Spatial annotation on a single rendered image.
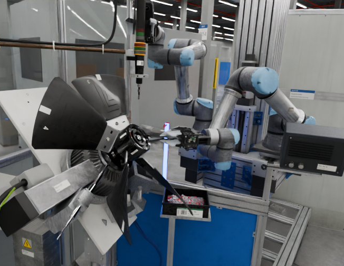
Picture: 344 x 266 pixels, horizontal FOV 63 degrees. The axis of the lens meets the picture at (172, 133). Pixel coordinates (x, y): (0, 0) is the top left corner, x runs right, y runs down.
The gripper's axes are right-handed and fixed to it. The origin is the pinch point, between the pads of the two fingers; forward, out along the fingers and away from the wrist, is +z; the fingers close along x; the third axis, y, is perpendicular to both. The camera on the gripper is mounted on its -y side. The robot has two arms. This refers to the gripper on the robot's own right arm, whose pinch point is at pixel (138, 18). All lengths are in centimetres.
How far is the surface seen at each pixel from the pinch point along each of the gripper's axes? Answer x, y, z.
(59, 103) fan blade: 15.6, 28.2, 28.2
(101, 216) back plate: 9, 72, 15
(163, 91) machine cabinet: 67, 67, -416
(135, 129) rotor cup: -1.3, 39.6, 6.2
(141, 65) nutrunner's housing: -1.2, 16.4, -0.3
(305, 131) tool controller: -70, 41, -21
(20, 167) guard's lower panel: 68, 72, -20
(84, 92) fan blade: 21.7, 27.9, 0.1
